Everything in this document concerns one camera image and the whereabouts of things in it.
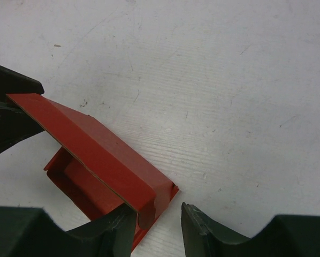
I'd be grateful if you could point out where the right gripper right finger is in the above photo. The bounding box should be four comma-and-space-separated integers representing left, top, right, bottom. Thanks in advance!
181, 203, 320, 256

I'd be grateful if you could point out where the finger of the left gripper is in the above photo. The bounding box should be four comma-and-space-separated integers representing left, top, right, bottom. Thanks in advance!
0, 102, 44, 153
0, 65, 44, 101

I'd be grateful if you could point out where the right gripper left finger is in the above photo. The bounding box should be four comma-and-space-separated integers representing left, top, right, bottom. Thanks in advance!
0, 205, 136, 256

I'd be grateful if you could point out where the red paper box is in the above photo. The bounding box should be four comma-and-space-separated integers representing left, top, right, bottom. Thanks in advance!
7, 93, 179, 246

